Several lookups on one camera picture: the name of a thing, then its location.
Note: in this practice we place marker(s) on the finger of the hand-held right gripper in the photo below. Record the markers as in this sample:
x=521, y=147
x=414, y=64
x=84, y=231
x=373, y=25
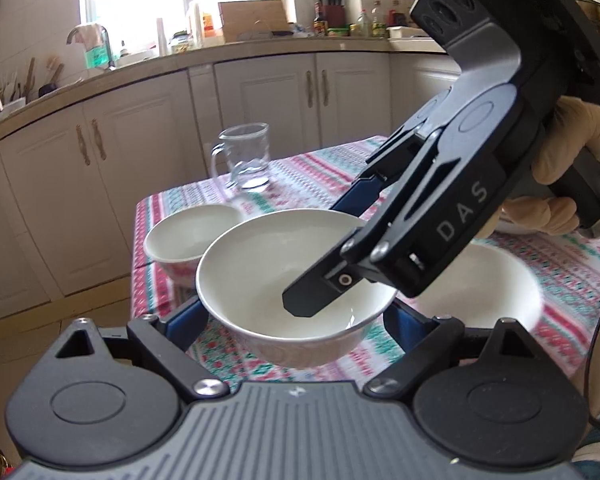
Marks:
x=360, y=200
x=315, y=295

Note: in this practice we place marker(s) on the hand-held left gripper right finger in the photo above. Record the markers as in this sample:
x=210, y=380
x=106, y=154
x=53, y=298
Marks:
x=402, y=322

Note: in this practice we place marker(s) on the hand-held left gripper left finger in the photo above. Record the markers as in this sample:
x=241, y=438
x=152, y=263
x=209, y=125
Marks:
x=185, y=325

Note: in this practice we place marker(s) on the white bowl purple flowers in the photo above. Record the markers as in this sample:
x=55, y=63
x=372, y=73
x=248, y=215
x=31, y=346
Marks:
x=260, y=280

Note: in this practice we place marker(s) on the plain white bowl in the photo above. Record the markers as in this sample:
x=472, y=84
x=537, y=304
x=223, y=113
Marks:
x=180, y=240

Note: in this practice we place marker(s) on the white bowl pink flowers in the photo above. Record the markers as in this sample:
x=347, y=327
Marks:
x=490, y=290

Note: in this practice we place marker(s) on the person's right hand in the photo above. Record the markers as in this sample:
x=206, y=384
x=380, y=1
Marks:
x=565, y=135

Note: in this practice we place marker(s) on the red green patterned tablecloth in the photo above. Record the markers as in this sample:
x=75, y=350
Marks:
x=305, y=180

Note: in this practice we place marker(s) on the clear glass mug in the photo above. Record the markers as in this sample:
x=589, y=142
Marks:
x=245, y=160

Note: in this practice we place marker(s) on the clear condiment bottle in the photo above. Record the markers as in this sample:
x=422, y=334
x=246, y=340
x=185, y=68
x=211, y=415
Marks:
x=364, y=25

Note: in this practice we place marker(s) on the cream kitchen cabinet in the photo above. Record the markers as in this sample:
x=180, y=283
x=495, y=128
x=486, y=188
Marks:
x=155, y=160

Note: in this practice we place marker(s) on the dark soy sauce bottle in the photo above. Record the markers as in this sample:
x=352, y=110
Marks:
x=320, y=20

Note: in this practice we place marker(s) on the black knife block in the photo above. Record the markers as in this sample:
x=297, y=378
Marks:
x=332, y=10

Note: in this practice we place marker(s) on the wooden cutting board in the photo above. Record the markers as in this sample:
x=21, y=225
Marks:
x=252, y=20

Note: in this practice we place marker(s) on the white plastic bottle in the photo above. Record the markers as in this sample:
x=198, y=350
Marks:
x=195, y=22

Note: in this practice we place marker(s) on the green dish soap bottle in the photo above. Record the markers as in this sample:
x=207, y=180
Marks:
x=97, y=56

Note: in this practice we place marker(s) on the kitchen utensil holder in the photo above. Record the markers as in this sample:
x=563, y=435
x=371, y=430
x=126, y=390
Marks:
x=30, y=85

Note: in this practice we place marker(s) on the metal kitchen faucet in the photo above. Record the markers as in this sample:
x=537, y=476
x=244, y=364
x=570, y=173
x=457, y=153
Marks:
x=107, y=45

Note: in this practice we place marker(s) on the cloth on faucet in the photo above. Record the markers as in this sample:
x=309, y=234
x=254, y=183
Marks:
x=90, y=35

